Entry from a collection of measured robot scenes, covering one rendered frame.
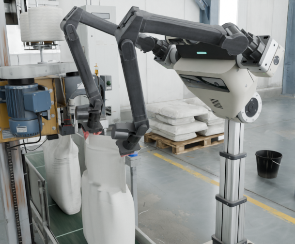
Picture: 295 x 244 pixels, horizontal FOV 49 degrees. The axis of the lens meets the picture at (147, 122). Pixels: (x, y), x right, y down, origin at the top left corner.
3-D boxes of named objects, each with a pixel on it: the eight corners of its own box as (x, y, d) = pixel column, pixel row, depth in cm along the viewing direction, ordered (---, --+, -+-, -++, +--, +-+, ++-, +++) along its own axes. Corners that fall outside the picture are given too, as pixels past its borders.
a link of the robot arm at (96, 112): (102, 111, 164) (99, 104, 168) (89, 112, 161) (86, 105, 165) (100, 121, 168) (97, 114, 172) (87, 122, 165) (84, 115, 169)
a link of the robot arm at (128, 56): (135, 39, 100) (129, 23, 107) (117, 43, 99) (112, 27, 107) (151, 133, 129) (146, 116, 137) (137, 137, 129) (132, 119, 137)
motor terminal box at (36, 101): (52, 114, 153) (50, 89, 150) (34, 118, 145) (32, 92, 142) (41, 112, 158) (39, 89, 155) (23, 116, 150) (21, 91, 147)
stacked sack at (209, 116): (238, 117, 505) (238, 108, 502) (206, 123, 470) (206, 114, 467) (218, 113, 541) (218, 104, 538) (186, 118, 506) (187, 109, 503)
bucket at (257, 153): (286, 176, 370) (288, 155, 363) (269, 182, 354) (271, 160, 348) (264, 168, 394) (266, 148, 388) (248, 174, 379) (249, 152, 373)
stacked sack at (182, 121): (196, 124, 467) (196, 115, 464) (171, 127, 449) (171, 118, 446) (172, 115, 525) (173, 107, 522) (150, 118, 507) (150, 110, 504)
